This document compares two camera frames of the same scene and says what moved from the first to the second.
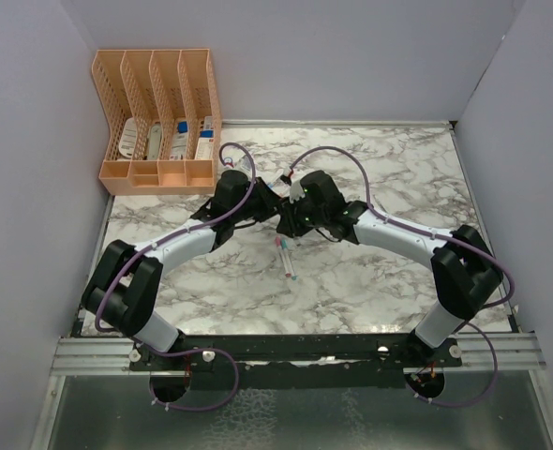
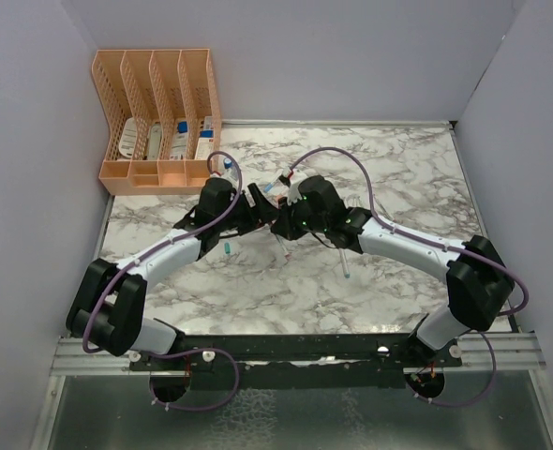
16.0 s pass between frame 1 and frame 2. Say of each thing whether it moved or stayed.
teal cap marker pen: moved
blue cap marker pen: stayed
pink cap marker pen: moved
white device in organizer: stayed
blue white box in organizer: stayed
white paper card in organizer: stayed
